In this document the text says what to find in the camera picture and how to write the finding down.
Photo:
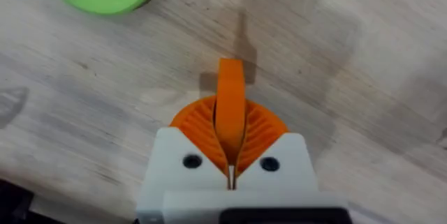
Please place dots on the white orange right gripper right finger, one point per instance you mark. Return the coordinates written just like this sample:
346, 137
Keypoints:
290, 168

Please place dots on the white orange right gripper left finger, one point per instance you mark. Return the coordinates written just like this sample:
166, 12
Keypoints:
174, 161

